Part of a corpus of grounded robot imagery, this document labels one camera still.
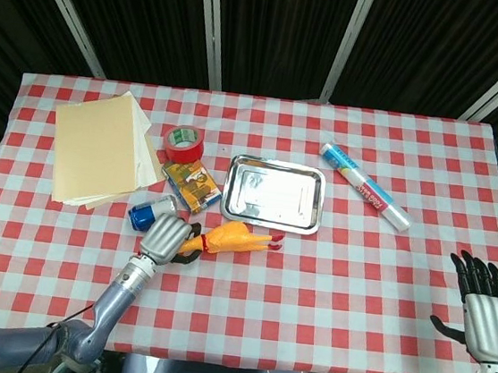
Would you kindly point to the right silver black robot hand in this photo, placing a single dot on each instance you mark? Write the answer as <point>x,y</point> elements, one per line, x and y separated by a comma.
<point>487,326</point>

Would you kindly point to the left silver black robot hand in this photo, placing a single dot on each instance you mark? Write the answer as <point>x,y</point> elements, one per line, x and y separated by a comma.
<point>164,237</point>

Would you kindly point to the yellow rubber chicken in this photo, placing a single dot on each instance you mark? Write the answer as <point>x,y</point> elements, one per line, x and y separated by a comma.
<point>230,236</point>

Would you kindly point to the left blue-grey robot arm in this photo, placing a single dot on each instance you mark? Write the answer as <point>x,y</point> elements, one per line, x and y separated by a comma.
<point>119,298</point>

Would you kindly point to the shiny metal tray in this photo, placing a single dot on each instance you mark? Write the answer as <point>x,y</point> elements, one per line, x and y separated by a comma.
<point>270,193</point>

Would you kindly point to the blue silver drink can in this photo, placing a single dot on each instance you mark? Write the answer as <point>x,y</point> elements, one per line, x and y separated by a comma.
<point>142,217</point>

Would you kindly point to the orange blue carton box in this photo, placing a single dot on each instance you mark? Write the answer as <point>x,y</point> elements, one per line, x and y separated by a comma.
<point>192,187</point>

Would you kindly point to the white paper sheets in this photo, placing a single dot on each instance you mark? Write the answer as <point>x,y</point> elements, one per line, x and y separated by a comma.
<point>146,157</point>

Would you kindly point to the red tape roll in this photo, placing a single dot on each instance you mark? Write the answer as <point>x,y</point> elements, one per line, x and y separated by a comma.
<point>185,154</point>

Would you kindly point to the manila paper stack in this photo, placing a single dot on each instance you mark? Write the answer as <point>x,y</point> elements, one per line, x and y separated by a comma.
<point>95,151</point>

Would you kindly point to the red white checkered tablecloth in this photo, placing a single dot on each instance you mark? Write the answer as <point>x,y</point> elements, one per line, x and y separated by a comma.
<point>284,312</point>

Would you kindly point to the plastic food wrap roll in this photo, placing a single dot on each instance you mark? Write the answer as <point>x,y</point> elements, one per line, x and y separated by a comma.
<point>365,188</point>

